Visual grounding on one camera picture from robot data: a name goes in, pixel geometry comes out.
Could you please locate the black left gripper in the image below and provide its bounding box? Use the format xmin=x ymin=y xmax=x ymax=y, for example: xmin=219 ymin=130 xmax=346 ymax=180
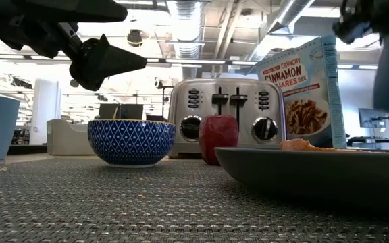
xmin=0 ymin=0 xmax=148 ymax=92

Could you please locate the light blue cereal box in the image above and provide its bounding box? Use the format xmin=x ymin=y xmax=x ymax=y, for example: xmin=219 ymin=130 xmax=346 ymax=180
xmin=247 ymin=34 xmax=348 ymax=150

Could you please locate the blue patterned bowl yellow inside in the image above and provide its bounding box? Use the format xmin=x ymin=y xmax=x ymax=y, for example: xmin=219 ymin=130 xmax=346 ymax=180
xmin=87 ymin=118 xmax=176 ymax=169

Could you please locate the bagel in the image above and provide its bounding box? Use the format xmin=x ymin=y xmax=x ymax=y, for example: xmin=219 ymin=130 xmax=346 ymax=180
xmin=280 ymin=138 xmax=338 ymax=152

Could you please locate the red apple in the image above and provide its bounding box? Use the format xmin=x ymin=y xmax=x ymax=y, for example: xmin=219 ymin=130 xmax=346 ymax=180
xmin=198 ymin=114 xmax=239 ymax=166

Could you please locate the white pillar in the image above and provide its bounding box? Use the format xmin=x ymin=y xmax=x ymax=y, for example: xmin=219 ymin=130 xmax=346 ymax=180
xmin=28 ymin=79 xmax=62 ymax=146

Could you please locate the black computer monitor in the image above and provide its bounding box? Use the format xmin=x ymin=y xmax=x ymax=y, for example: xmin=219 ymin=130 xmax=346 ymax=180
xmin=358 ymin=107 xmax=389 ymax=146

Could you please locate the white rectangular container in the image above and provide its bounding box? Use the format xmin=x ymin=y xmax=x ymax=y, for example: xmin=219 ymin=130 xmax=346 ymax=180
xmin=46 ymin=118 xmax=96 ymax=156

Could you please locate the silver four-slot toaster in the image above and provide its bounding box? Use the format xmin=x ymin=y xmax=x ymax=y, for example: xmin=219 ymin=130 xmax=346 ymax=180
xmin=167 ymin=78 xmax=287 ymax=159

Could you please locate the dark grey plate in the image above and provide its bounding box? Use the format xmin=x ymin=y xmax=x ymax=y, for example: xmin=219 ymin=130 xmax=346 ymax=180
xmin=214 ymin=146 xmax=389 ymax=205

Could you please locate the grey woven placemat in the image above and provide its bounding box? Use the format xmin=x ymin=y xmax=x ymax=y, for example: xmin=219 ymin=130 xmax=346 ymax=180
xmin=0 ymin=157 xmax=389 ymax=243

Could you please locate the black ceiling camera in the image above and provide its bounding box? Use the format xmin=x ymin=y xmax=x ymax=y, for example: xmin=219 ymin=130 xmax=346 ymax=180
xmin=126 ymin=29 xmax=144 ymax=47

